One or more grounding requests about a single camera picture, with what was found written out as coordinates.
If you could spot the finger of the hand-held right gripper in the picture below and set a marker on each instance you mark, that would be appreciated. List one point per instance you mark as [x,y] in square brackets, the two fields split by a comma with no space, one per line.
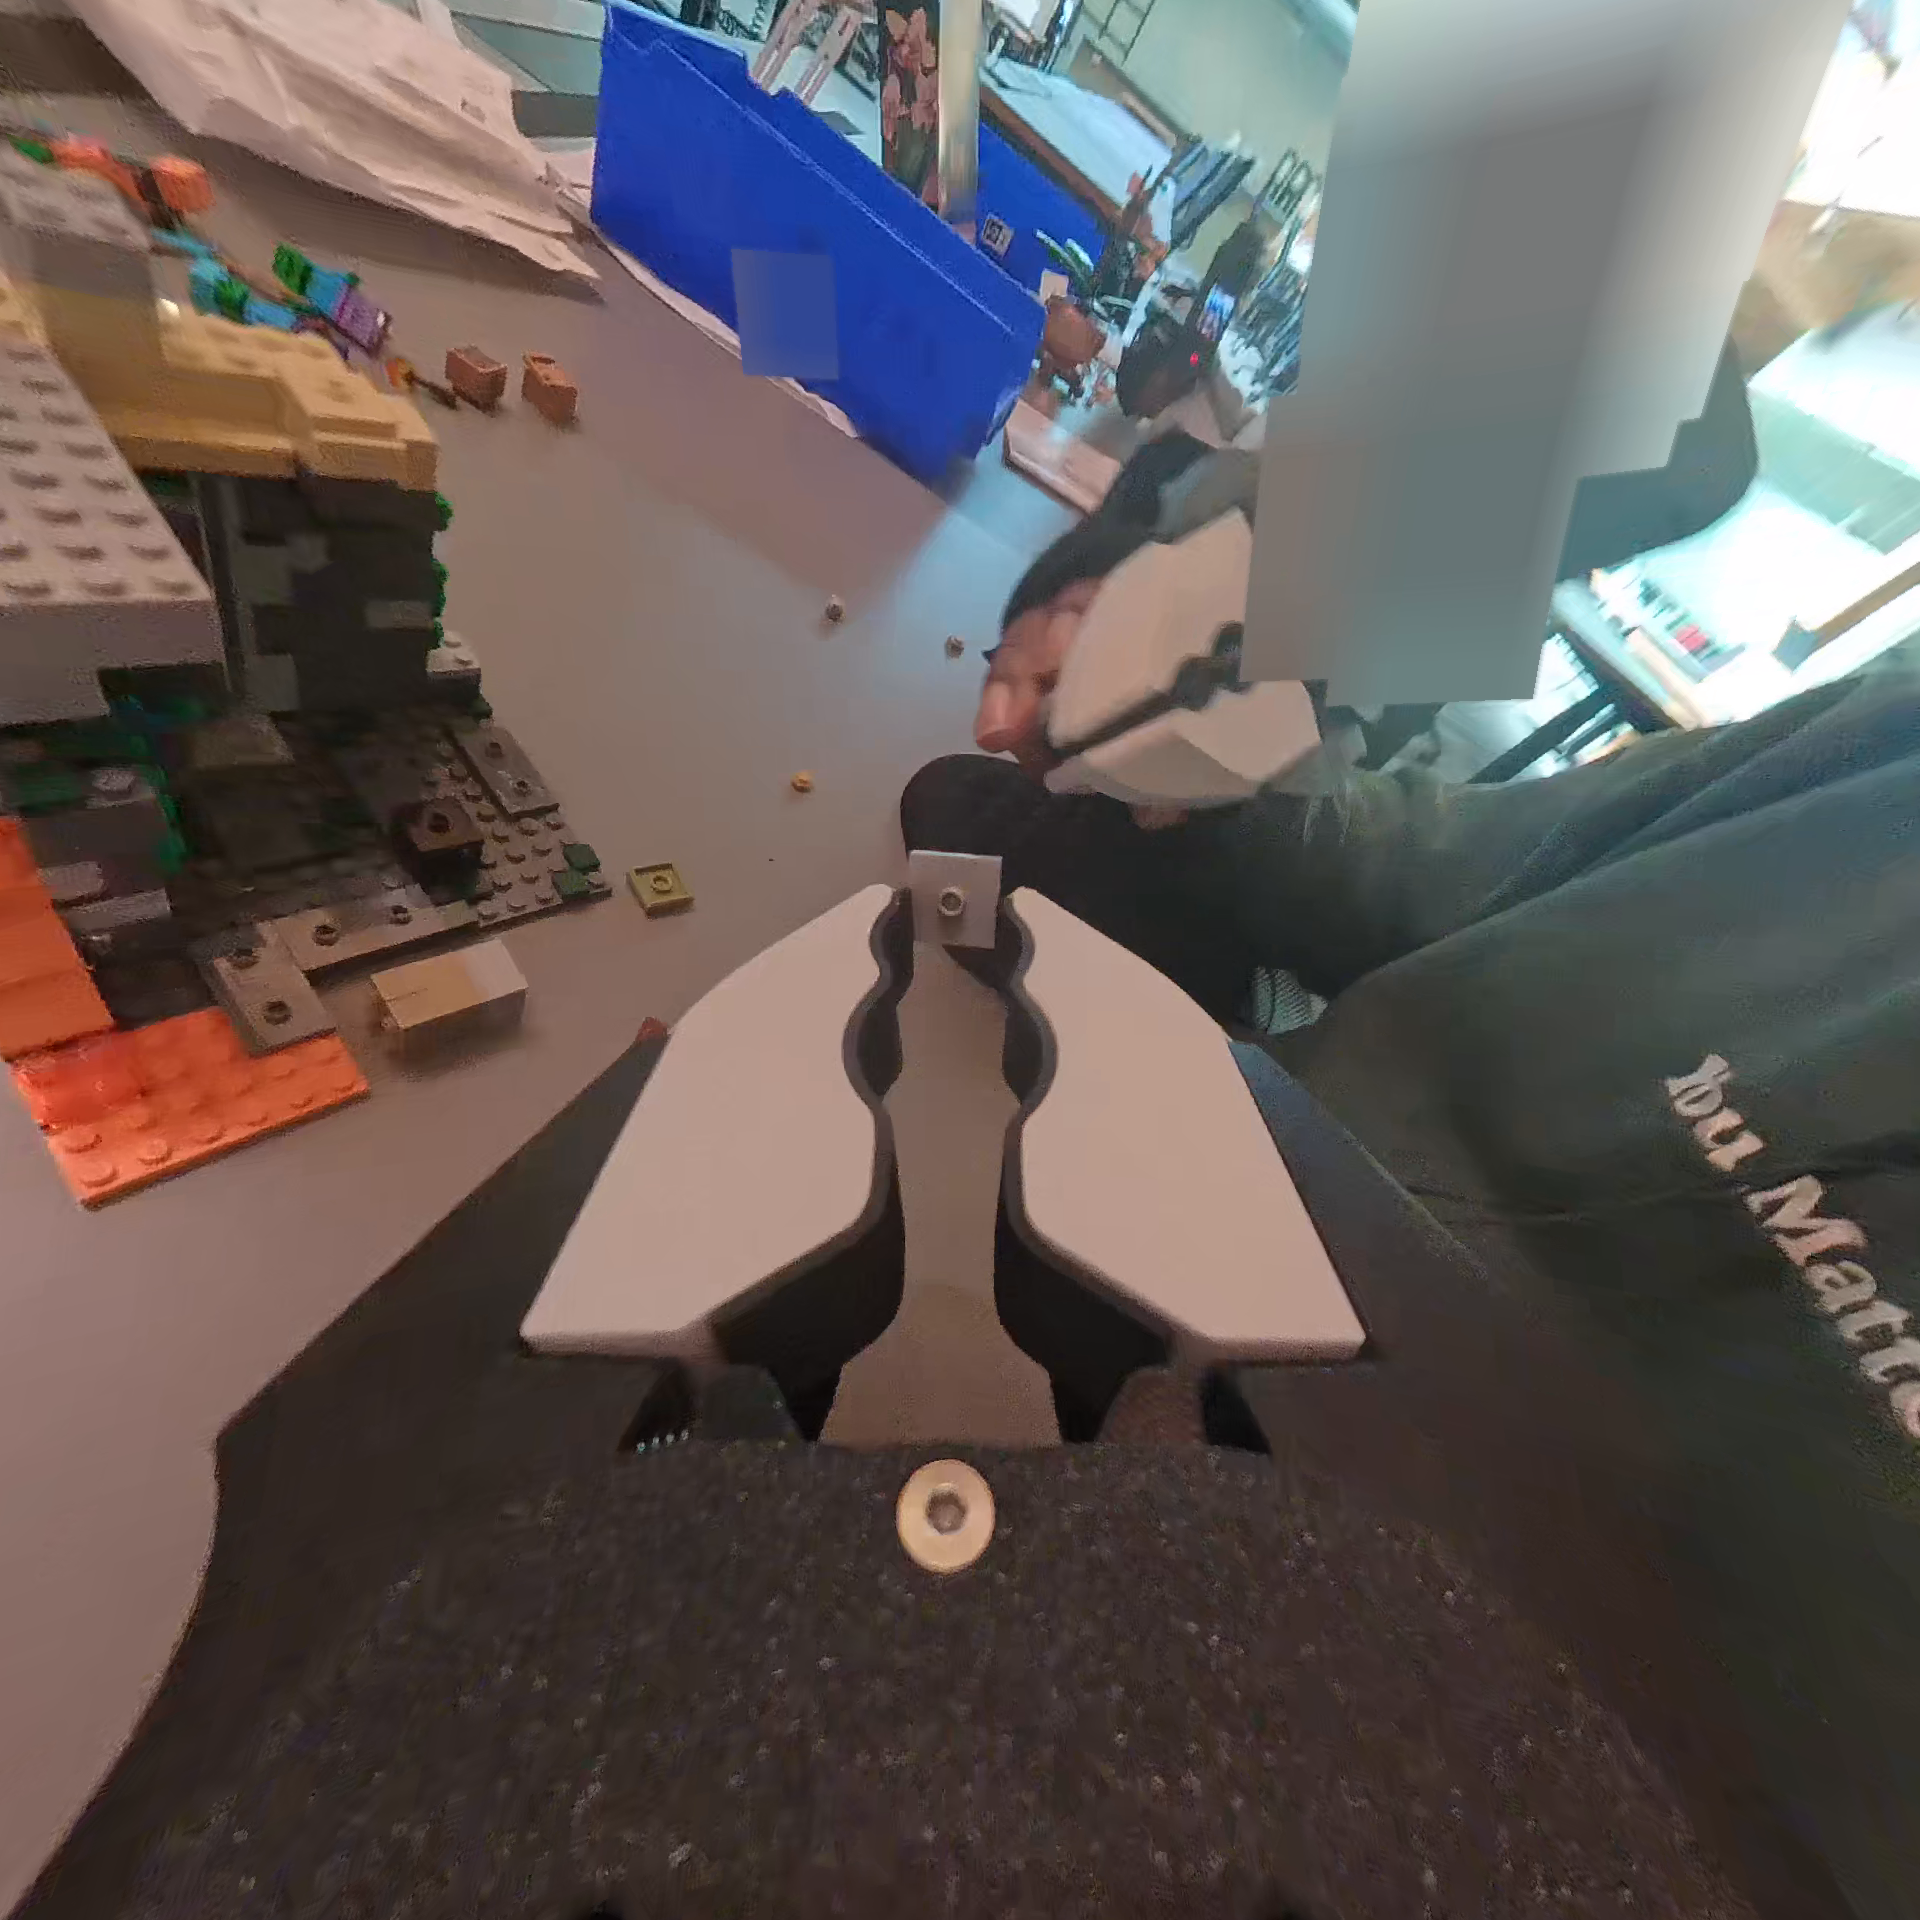
[1155,630]
[1200,743]

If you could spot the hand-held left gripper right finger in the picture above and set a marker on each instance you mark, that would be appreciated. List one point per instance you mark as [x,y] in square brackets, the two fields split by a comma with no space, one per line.
[1184,1184]

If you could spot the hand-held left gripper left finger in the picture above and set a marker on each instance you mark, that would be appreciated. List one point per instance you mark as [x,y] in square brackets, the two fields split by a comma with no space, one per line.
[704,1170]

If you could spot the olive square toy tile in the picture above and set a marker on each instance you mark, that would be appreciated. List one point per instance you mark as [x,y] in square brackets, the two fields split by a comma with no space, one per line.
[661,889]

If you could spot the grey square toy brick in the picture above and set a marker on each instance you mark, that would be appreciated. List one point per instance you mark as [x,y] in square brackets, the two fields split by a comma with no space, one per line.
[956,900]

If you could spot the toy brick building model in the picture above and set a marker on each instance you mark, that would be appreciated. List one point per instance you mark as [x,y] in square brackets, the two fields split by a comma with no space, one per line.
[225,600]

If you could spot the grey desk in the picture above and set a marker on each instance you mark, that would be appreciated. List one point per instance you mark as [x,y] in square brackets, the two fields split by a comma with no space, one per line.
[674,524]

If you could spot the person's right hand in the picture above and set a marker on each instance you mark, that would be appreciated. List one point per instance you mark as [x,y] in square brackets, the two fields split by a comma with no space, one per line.
[1035,660]

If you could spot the flat printed booklet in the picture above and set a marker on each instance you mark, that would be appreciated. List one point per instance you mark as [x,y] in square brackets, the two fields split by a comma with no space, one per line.
[1065,458]

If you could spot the black wrist rest pad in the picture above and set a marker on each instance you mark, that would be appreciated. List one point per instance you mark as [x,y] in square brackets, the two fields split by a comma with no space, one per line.
[1051,885]

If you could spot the tan white toy brick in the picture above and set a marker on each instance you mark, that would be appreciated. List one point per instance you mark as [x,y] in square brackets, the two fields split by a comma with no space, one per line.
[450,990]

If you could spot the green plant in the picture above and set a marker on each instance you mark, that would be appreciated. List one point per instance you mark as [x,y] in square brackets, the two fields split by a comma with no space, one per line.
[1077,322]

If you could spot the person's dark green hoodie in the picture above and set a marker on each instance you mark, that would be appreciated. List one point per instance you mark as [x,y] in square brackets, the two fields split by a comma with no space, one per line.
[1574,1275]

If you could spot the printed instruction booklets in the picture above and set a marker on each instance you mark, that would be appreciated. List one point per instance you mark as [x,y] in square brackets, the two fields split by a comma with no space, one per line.
[900,91]

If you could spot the orange brown toy block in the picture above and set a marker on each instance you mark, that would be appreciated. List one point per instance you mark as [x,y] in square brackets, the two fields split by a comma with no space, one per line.
[551,386]

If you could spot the blue plastic bin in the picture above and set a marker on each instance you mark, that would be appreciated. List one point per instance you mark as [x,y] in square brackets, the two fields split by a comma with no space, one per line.
[674,181]

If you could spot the dark brown toy block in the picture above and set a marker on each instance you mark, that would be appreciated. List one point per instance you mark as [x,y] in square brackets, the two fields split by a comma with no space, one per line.
[476,374]

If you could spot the small orange toy torch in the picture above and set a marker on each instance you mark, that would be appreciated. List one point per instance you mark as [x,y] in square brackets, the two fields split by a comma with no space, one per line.
[421,381]

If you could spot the purple toy pieces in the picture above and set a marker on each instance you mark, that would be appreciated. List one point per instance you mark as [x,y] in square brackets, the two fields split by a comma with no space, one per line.
[300,300]

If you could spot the orange green toy piece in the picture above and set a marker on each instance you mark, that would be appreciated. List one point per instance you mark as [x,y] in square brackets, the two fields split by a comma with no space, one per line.
[165,181]

